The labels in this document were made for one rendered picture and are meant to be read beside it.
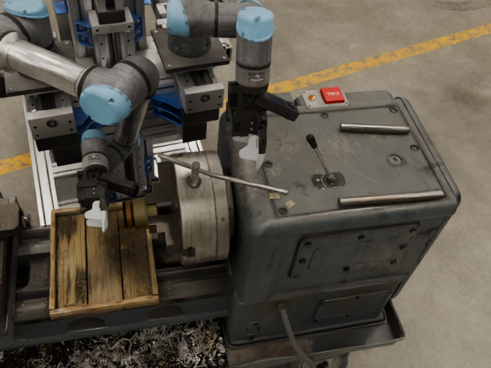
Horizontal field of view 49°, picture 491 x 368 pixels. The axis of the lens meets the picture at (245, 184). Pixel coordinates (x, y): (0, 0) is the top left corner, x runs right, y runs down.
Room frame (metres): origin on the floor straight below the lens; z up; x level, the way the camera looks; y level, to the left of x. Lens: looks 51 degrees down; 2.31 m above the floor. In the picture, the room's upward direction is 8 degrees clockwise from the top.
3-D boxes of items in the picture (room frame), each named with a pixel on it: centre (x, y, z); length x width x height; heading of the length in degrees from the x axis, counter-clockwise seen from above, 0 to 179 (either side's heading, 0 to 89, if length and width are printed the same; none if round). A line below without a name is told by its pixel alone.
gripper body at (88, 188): (0.91, 0.43, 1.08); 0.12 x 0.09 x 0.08; 18
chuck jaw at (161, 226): (0.78, 0.18, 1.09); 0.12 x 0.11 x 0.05; 18
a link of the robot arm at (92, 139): (1.06, 0.47, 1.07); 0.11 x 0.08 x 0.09; 18
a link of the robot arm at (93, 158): (0.98, 0.45, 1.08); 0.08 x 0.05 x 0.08; 108
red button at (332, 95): (1.25, -0.22, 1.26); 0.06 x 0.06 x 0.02; 18
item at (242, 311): (1.03, -0.24, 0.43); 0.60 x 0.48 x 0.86; 108
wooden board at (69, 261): (0.80, 0.39, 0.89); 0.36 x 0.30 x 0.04; 18
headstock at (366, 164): (1.03, -0.24, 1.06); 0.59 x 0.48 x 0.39; 108
